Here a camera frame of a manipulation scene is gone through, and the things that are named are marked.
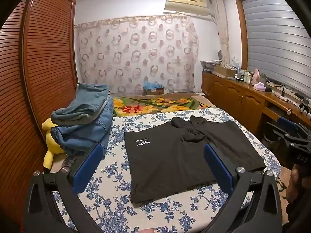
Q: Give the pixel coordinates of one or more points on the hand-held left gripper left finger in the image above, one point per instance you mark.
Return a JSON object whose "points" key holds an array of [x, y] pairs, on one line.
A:
{"points": [[85, 168]]}

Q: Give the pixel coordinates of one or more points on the brown cardboard box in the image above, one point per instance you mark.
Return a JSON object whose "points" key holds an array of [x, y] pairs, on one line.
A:
{"points": [[224, 70]]}

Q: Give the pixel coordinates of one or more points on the grey basket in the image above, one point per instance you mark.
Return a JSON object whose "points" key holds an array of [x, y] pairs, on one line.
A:
{"points": [[210, 65]]}

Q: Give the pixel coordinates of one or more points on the yellow plush toy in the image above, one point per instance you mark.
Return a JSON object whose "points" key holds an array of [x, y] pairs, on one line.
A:
{"points": [[52, 145]]}

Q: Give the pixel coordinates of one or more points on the wooden side cabinet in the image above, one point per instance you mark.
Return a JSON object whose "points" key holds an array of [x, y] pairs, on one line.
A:
{"points": [[233, 97]]}

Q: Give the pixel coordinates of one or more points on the beige tied curtain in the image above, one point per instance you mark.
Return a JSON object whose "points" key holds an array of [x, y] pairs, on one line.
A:
{"points": [[222, 29]]}

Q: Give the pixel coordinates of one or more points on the pink tissue box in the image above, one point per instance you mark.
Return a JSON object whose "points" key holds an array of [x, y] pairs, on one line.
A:
{"points": [[259, 87]]}

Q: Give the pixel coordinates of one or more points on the black pants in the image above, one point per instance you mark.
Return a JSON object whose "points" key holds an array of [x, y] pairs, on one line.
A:
{"points": [[175, 155]]}

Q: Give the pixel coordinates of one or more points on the person's right forearm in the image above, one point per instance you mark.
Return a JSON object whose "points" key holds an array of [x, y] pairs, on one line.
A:
{"points": [[297, 216]]}

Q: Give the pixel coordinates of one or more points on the blue floral bed sheet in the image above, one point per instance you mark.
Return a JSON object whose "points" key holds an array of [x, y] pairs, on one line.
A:
{"points": [[116, 199]]}

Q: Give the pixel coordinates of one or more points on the flowered plush blanket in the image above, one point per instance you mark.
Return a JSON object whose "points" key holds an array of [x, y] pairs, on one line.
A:
{"points": [[145, 105]]}

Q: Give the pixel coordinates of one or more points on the cream air conditioner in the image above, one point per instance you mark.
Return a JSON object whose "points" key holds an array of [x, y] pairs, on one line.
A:
{"points": [[187, 1]]}

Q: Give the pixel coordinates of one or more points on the blue cloth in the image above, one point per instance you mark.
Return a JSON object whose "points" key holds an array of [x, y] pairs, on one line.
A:
{"points": [[151, 84]]}

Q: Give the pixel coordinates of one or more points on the circle patterned curtain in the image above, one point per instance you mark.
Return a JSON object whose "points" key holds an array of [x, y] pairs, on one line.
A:
{"points": [[136, 53]]}

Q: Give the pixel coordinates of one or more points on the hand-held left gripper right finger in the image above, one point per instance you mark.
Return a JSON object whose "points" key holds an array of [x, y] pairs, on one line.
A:
{"points": [[218, 170]]}

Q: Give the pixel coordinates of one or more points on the wooden window frame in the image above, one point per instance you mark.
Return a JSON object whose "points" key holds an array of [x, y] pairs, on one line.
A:
{"points": [[240, 29]]}

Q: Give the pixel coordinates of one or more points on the faded teal folded jeans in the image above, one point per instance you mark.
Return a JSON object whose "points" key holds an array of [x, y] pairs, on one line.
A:
{"points": [[85, 102]]}

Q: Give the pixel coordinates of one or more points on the person's right hand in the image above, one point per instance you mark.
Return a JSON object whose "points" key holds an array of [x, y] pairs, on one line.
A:
{"points": [[295, 183]]}

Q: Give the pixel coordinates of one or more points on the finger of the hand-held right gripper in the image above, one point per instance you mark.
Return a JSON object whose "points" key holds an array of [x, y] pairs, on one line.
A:
{"points": [[285, 122], [274, 132]]}

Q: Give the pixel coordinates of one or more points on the grey window blind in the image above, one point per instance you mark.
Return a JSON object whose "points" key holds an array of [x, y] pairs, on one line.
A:
{"points": [[277, 41]]}

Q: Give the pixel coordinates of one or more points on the white bottle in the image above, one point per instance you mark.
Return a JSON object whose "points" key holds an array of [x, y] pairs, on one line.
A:
{"points": [[247, 77]]}

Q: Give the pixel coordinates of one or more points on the pink bottle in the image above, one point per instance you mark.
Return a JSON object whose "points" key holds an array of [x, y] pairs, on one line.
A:
{"points": [[256, 76]]}

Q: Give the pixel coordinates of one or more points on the blue folded jeans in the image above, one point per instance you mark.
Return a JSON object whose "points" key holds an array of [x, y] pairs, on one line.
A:
{"points": [[85, 136]]}

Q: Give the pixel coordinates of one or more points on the wooden slatted wardrobe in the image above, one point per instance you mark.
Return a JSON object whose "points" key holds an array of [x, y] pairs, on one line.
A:
{"points": [[36, 77]]}

